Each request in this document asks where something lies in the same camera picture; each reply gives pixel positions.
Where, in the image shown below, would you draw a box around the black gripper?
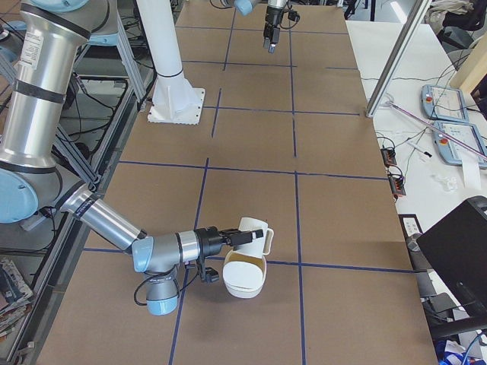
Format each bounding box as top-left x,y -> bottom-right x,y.
195,226 -> 263,259
263,6 -> 284,53

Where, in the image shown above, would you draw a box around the white ribbed HOME mug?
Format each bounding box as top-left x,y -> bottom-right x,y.
233,217 -> 274,259

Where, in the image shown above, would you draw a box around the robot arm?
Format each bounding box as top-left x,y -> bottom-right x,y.
1,1 -> 273,316
210,0 -> 291,53

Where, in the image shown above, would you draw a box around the cream plastic bin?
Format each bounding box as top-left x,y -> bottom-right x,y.
222,251 -> 267,299

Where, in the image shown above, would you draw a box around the far orange connector box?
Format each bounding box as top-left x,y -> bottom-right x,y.
380,147 -> 396,167

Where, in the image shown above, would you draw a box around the orange connector box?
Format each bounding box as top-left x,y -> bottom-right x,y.
387,173 -> 406,199
380,147 -> 396,167

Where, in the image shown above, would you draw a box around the near orange connector box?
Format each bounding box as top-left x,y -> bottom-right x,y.
387,173 -> 406,199

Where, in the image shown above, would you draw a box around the upper teach pendant tablet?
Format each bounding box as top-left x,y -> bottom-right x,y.
421,84 -> 469,122

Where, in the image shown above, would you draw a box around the teach pendant tablet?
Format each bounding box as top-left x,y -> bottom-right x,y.
432,120 -> 487,167
421,84 -> 469,122

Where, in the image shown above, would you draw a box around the lower teach pendant tablet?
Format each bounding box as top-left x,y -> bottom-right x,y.
432,120 -> 487,167

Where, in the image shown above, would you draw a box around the magazine stack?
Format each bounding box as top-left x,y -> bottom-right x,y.
1,256 -> 34,341

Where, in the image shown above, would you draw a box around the black monitor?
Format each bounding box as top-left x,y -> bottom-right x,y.
418,195 -> 486,316

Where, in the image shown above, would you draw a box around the white paper slip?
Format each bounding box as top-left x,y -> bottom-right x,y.
463,160 -> 481,190

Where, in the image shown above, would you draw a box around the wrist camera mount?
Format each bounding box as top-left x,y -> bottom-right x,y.
288,9 -> 300,23
196,258 -> 220,284

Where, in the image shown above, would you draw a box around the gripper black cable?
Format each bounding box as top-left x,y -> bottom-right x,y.
133,262 -> 202,307
279,3 -> 300,30

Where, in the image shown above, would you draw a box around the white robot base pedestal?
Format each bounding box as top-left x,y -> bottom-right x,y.
137,0 -> 205,125

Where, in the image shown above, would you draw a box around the aluminium frame post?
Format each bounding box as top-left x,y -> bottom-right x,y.
365,0 -> 431,118

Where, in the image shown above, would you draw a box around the aluminium side frame rail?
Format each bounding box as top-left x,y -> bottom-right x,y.
0,22 -> 153,365

